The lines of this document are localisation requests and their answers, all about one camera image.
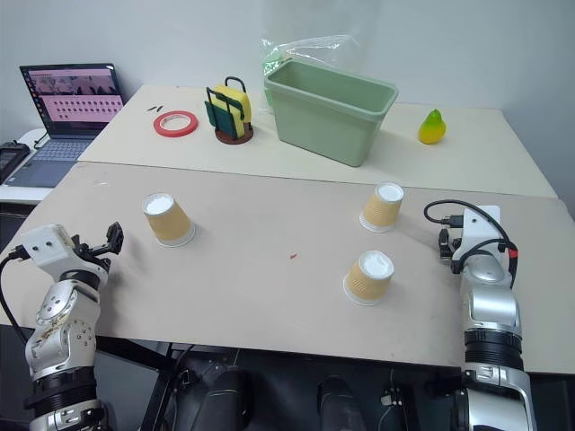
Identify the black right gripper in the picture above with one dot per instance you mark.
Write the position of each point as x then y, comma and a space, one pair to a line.
456, 251

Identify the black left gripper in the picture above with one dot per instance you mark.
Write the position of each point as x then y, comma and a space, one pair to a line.
92, 253

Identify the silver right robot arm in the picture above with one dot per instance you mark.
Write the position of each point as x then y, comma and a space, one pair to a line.
492, 328

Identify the brown ribbed paper cup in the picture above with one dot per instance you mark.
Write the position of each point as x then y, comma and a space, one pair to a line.
368, 278
383, 207
168, 220

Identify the yellow green toy pear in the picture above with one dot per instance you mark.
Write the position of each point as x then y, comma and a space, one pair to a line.
432, 128

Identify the grey open laptop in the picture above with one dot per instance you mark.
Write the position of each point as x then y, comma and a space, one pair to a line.
65, 121

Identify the red tape roll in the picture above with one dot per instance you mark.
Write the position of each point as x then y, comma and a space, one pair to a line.
176, 123

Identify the black handheld device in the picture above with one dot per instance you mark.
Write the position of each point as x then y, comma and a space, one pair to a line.
11, 157

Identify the small dark green scraps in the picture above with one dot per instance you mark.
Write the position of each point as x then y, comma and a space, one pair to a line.
155, 108

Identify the dark green scouring pad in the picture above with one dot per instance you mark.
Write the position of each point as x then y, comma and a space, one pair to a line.
220, 117

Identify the green plastic bin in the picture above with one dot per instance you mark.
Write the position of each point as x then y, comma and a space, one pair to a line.
330, 114

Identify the yellow sponge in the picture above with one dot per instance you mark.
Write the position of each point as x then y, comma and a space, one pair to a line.
236, 105

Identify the dark rounded shape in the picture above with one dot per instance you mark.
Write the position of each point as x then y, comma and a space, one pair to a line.
215, 397
339, 404

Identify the clear plastic bag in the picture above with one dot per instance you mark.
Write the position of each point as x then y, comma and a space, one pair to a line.
287, 54

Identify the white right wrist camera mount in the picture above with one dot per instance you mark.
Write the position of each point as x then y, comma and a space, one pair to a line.
483, 229

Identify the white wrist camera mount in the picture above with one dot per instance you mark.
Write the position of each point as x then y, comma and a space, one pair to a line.
483, 229
47, 249

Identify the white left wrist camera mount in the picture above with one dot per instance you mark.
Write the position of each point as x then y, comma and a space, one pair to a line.
47, 249

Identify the black table frame leg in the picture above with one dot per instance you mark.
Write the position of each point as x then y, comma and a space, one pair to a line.
157, 386

